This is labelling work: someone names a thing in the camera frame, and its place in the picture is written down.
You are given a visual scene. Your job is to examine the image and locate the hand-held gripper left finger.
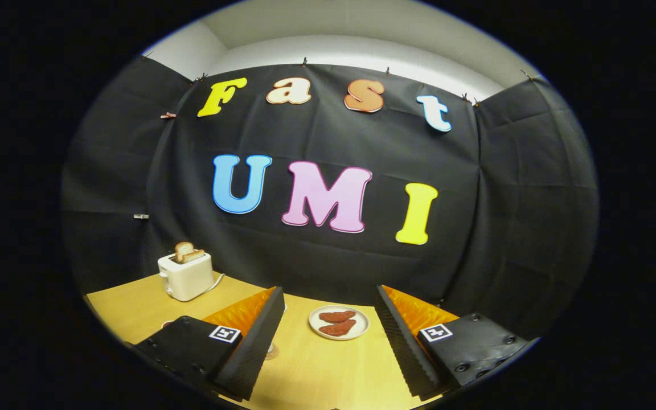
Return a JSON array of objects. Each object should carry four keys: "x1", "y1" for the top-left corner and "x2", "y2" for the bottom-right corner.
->
[{"x1": 129, "y1": 286, "x2": 286, "y2": 402}]

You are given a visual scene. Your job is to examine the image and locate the white round plate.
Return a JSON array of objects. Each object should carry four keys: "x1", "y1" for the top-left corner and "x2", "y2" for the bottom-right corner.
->
[{"x1": 309, "y1": 305, "x2": 370, "y2": 341}]

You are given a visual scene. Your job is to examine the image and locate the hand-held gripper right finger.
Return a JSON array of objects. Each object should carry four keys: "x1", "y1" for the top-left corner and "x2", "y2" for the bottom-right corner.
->
[{"x1": 374, "y1": 285, "x2": 539, "y2": 402}]

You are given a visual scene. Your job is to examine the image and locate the black backdrop cloth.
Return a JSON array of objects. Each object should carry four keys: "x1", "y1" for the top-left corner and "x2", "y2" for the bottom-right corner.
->
[{"x1": 60, "y1": 54, "x2": 599, "y2": 342}]

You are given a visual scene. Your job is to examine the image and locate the wooden table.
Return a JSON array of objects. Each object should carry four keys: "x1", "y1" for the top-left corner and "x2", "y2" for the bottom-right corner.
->
[{"x1": 86, "y1": 272, "x2": 460, "y2": 410}]

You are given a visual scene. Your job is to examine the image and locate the white toaster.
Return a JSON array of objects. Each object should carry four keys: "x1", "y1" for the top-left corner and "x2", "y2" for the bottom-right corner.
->
[{"x1": 158, "y1": 251, "x2": 215, "y2": 302}]

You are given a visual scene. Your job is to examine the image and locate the toast slices in toaster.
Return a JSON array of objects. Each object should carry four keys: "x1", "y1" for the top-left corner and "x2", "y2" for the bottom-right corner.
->
[{"x1": 174, "y1": 241, "x2": 206, "y2": 264}]

